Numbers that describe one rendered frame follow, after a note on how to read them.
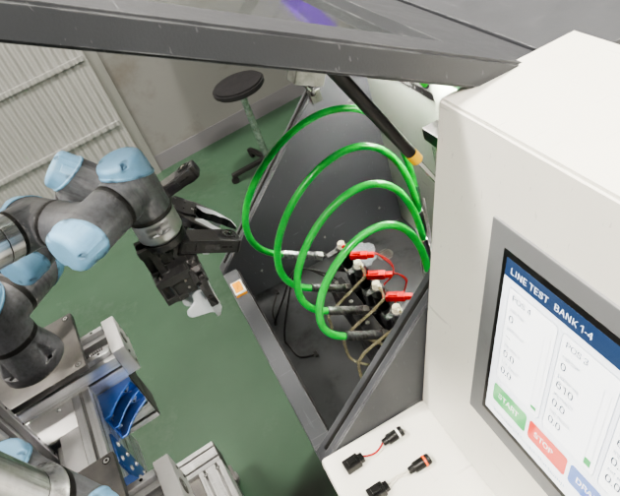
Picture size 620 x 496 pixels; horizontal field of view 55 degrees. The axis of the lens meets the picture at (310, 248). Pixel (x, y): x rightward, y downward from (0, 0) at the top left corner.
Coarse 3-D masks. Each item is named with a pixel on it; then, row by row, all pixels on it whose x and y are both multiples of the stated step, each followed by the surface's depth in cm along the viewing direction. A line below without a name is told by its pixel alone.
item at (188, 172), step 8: (192, 160) 114; (184, 168) 112; (192, 168) 111; (168, 176) 115; (176, 176) 111; (184, 176) 111; (192, 176) 111; (168, 184) 111; (176, 184) 112; (184, 184) 112; (168, 192) 112; (176, 192) 112
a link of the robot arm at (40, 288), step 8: (56, 264) 142; (0, 272) 135; (48, 272) 140; (56, 272) 143; (40, 280) 138; (48, 280) 141; (56, 280) 144; (32, 288) 136; (40, 288) 138; (48, 288) 142; (40, 296) 139
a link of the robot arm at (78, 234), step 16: (96, 192) 87; (112, 192) 87; (48, 208) 88; (64, 208) 86; (80, 208) 85; (96, 208) 85; (112, 208) 86; (128, 208) 88; (48, 224) 86; (64, 224) 83; (80, 224) 83; (96, 224) 84; (112, 224) 86; (128, 224) 89; (48, 240) 83; (64, 240) 81; (80, 240) 82; (96, 240) 84; (112, 240) 86; (64, 256) 84; (80, 256) 83; (96, 256) 84
